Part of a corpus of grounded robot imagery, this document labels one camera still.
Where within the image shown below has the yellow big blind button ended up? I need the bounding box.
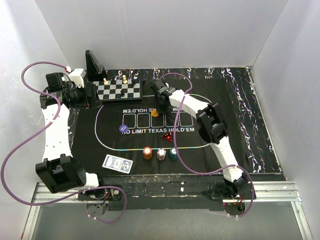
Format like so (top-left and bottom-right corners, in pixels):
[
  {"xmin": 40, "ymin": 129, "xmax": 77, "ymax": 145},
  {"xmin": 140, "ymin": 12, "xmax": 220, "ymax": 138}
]
[{"xmin": 151, "ymin": 109, "xmax": 159, "ymax": 118}]

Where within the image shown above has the blue small blind button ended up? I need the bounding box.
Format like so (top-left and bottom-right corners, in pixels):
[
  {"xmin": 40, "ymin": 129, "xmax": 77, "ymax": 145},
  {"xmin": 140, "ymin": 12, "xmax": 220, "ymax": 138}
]
[{"xmin": 118, "ymin": 124, "xmax": 129, "ymax": 133}]

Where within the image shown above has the red black triangular all-in marker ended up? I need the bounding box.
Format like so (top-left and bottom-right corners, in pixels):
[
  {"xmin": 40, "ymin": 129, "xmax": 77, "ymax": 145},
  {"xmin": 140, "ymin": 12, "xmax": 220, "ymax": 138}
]
[{"xmin": 161, "ymin": 132, "xmax": 172, "ymax": 142}]

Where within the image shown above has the orange red chip stack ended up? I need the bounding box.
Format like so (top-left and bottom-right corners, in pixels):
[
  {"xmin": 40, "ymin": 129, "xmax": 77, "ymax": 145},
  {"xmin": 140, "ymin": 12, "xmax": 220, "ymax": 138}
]
[{"xmin": 142, "ymin": 146, "xmax": 153, "ymax": 160}]

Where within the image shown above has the pink blue chip stack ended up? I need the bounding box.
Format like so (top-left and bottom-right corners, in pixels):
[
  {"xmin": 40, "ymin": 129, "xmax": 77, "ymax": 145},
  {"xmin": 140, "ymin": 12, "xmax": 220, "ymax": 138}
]
[{"xmin": 156, "ymin": 148, "xmax": 167, "ymax": 161}]

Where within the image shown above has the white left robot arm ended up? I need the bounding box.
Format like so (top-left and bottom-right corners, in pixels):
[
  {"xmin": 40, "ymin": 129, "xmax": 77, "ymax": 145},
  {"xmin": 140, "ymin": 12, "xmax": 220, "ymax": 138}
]
[{"xmin": 35, "ymin": 68, "xmax": 107, "ymax": 200}]

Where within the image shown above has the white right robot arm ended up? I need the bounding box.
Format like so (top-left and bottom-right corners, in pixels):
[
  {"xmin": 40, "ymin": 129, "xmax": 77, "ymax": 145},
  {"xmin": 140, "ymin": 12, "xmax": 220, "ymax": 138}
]
[{"xmin": 151, "ymin": 79, "xmax": 250, "ymax": 199}]

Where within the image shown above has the black white chessboard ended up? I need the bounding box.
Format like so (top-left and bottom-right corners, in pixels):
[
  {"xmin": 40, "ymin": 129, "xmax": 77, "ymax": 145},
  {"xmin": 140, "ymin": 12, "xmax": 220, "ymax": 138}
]
[{"xmin": 93, "ymin": 79, "xmax": 143, "ymax": 104}]

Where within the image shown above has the black triangular stand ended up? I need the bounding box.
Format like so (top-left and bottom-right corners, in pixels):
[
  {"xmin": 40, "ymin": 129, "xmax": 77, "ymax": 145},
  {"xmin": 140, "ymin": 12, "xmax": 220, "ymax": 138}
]
[{"xmin": 85, "ymin": 50, "xmax": 107, "ymax": 82}]

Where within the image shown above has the black marbled table cover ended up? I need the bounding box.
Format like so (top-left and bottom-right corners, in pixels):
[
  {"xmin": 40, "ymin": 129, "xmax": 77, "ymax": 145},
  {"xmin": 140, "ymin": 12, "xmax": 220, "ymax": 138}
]
[{"xmin": 70, "ymin": 67, "xmax": 281, "ymax": 174}]

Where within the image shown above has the black poker table mat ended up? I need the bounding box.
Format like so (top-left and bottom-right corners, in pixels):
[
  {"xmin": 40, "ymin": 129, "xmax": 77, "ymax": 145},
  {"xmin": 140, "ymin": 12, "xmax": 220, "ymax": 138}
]
[{"xmin": 71, "ymin": 78, "xmax": 253, "ymax": 176}]

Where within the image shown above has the green blue chip stack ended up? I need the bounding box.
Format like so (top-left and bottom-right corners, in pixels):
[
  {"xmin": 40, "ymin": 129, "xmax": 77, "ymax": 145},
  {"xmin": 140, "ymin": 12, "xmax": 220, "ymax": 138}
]
[{"xmin": 169, "ymin": 147, "xmax": 178, "ymax": 160}]

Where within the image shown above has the blue playing card box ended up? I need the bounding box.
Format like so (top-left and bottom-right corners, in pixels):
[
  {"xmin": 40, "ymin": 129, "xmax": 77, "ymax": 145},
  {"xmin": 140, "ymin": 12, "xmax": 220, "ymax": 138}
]
[{"xmin": 102, "ymin": 154, "xmax": 133, "ymax": 174}]

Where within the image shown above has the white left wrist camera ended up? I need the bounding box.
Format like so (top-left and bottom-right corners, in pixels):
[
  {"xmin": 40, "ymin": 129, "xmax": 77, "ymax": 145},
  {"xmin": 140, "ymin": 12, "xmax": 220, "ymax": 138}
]
[{"xmin": 68, "ymin": 68, "xmax": 86, "ymax": 88}]

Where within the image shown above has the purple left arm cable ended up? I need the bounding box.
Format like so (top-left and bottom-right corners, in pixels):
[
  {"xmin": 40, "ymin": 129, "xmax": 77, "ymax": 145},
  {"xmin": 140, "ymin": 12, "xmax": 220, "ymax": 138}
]
[{"xmin": 0, "ymin": 61, "xmax": 73, "ymax": 206}]

